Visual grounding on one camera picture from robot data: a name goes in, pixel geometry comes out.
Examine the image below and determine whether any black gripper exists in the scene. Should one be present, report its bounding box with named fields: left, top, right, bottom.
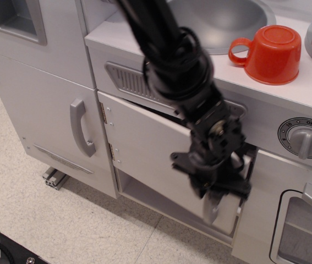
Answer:
left=171, top=148, right=253, bottom=200

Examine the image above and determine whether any silver cabinet door handle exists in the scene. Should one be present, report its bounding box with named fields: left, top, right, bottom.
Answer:
left=202, top=191, right=227, bottom=226

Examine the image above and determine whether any white cabinet door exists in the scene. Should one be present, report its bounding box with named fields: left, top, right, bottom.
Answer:
left=98, top=92, right=240, bottom=236

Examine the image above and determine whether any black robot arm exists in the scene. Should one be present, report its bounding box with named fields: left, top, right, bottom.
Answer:
left=116, top=1, right=251, bottom=199

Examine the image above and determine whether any white toy oven door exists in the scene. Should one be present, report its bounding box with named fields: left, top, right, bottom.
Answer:
left=232, top=150, right=312, bottom=263

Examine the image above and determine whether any grey timer knob dial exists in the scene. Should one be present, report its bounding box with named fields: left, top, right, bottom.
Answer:
left=277, top=117, right=312, bottom=160

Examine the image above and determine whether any silver vent grille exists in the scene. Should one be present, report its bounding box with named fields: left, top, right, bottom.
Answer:
left=104, top=61, right=248, bottom=119

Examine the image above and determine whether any silver fridge nameplate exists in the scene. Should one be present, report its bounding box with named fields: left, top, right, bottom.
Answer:
left=33, top=144, right=94, bottom=174

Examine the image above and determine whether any orange plastic cup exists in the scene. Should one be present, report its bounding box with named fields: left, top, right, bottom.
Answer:
left=228, top=25, right=302, bottom=85

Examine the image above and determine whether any white toy fridge door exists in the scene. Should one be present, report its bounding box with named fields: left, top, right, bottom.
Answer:
left=0, top=55, right=118, bottom=198

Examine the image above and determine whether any silver toy sink bowl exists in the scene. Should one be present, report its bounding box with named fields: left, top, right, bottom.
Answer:
left=167, top=0, right=276, bottom=55

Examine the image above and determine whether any white toy kitchen body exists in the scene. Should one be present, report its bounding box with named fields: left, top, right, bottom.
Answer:
left=0, top=1, right=312, bottom=263

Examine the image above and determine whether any silver fridge door handle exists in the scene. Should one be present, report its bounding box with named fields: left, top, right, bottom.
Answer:
left=69, top=98, right=96, bottom=157

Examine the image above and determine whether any aluminium extrusion rail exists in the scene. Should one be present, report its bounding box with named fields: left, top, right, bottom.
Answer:
left=42, top=167, right=70, bottom=190

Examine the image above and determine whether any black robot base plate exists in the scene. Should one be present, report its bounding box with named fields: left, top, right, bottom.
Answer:
left=0, top=233, right=48, bottom=264

